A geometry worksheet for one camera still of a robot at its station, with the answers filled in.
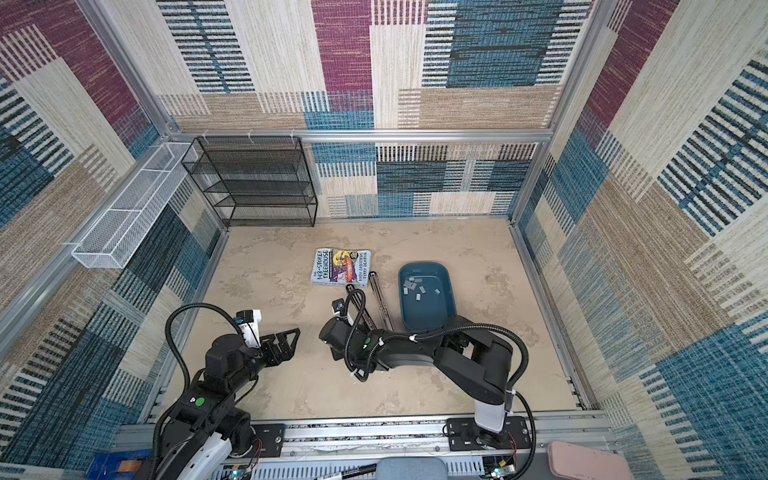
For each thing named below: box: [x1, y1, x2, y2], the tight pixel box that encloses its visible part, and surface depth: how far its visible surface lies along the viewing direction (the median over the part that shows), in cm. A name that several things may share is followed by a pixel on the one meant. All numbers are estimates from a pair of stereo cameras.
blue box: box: [84, 449, 153, 480], surface depth 67 cm
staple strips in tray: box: [403, 277, 441, 301], surface depth 103 cm
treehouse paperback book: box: [310, 248, 371, 287], surface depth 107 cm
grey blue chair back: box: [376, 457, 448, 480], surface depth 69 cm
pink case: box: [547, 440, 633, 480], surface depth 71 cm
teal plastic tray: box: [399, 261, 456, 330], surface depth 101 cm
